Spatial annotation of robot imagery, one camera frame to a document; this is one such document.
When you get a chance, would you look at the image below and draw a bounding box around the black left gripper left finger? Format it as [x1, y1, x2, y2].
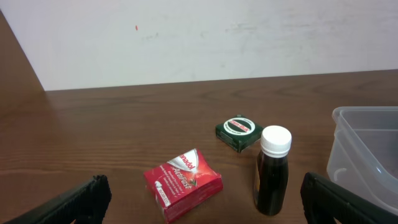
[6, 175, 112, 224]

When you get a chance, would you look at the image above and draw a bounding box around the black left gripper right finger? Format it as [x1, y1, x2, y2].
[300, 172, 397, 224]

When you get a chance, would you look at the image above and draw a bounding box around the red Panadol ActiFast box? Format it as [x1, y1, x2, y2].
[144, 149, 223, 223]

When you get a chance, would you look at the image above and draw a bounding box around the clear plastic container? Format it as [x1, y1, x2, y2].
[326, 106, 397, 214]

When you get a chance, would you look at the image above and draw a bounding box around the dark syrup bottle white cap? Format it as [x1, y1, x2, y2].
[253, 125, 292, 216]

